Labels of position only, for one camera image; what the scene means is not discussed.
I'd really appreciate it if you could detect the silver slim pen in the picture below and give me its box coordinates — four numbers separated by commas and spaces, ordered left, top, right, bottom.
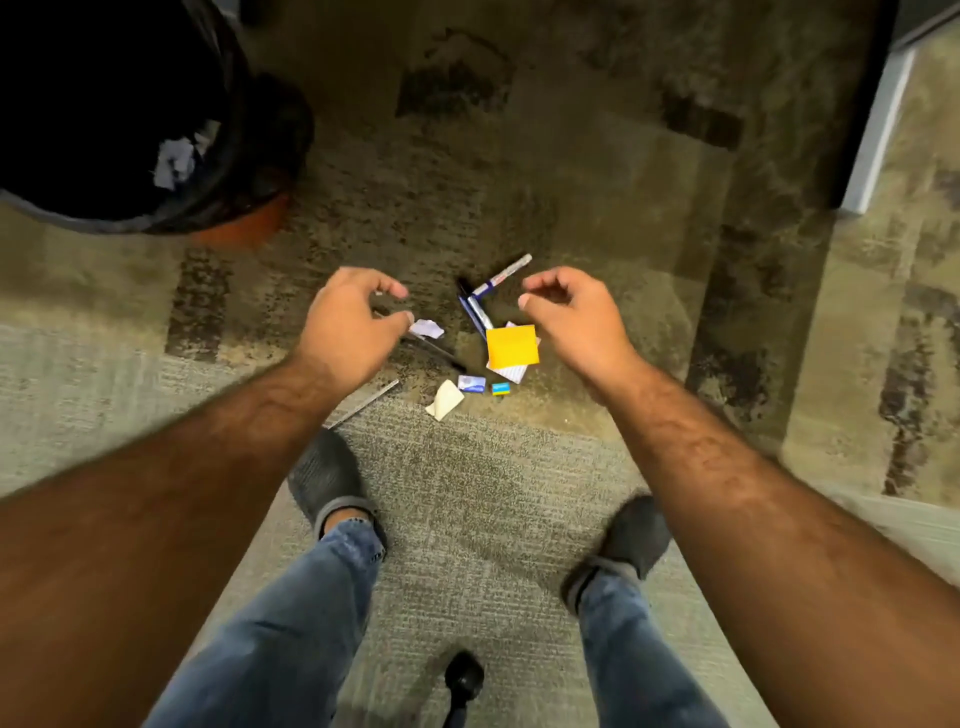
323, 378, 401, 431

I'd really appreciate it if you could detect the person's black shoe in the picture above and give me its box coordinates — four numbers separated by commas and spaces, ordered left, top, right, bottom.
560, 492, 674, 616
287, 427, 389, 560

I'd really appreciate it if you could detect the person's black right shoe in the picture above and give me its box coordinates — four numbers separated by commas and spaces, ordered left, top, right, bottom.
560, 492, 674, 616

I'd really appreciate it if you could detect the person's right forearm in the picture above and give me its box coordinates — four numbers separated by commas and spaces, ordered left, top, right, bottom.
599, 359, 960, 728

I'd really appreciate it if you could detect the orange bin with black liner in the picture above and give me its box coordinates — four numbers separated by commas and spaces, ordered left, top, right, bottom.
0, 0, 316, 249

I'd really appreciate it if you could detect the cream paper scrap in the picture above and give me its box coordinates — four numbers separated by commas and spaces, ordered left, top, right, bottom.
424, 379, 466, 422

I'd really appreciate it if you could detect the lined white notepad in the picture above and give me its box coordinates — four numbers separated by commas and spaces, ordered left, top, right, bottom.
485, 320, 543, 385

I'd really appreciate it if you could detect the person's left forearm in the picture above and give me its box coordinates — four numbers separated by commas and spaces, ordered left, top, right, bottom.
0, 356, 339, 728

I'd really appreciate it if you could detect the person's right jeans leg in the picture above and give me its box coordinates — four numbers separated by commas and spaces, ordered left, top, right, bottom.
575, 573, 733, 728

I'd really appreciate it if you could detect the person's left hand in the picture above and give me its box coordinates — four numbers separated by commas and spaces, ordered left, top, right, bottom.
294, 266, 416, 399

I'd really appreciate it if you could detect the person's right hand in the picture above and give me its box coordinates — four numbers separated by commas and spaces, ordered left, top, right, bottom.
517, 265, 646, 406

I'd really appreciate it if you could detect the blue pen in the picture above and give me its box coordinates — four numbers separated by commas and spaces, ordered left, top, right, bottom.
457, 294, 489, 343

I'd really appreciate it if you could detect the grey desk leg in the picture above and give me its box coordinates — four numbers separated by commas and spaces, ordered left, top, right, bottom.
838, 43, 921, 219

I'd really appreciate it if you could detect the person's black left shoe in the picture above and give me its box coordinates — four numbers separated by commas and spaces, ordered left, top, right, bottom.
287, 427, 389, 560

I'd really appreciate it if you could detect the orange sticky note pad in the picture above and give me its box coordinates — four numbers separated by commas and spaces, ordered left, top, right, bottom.
485, 324, 541, 371

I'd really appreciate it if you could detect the blue capped white marker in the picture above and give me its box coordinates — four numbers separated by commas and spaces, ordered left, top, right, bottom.
472, 253, 534, 298

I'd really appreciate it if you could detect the black capped white marker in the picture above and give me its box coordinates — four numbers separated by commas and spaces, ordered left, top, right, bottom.
457, 278, 496, 331

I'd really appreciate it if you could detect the black office chair base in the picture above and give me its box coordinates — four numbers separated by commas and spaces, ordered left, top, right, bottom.
442, 649, 487, 728

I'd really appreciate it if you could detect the black pen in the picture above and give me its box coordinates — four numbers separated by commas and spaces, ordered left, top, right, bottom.
401, 333, 469, 374

